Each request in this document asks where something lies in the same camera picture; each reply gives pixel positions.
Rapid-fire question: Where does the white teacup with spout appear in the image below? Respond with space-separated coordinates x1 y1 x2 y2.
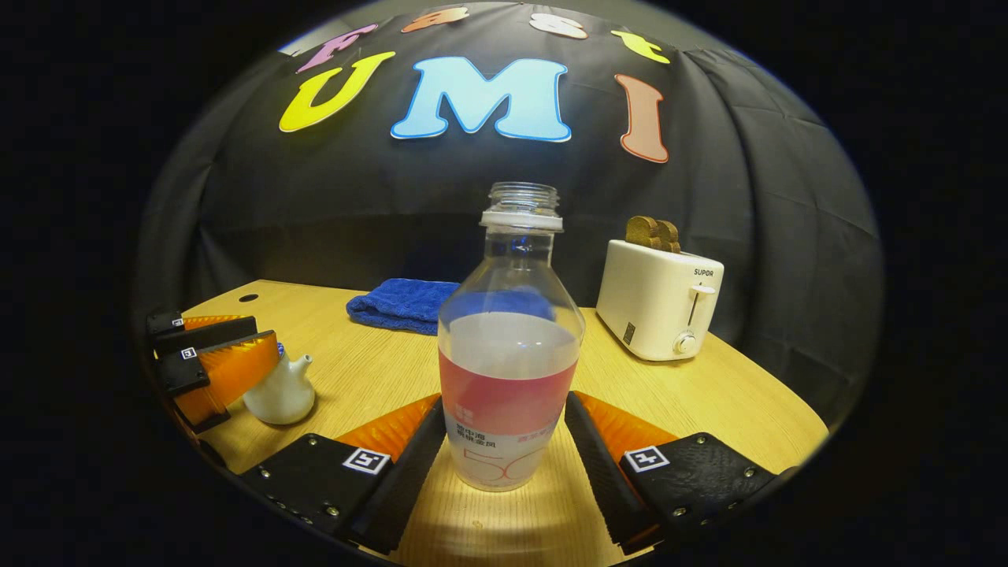
243 353 316 427

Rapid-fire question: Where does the white toaster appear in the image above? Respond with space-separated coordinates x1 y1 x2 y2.
596 239 725 363

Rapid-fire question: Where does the clear water bottle pink label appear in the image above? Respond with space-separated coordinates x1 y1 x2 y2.
438 182 587 493

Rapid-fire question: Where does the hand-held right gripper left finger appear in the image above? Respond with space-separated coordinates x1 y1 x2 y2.
239 394 447 555

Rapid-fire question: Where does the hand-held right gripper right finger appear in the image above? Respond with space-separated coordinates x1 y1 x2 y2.
565 391 800 555

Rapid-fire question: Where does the black backdrop cloth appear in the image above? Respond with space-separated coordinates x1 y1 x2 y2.
134 0 887 426

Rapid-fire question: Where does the blue towel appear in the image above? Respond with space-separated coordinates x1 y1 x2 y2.
346 278 552 337

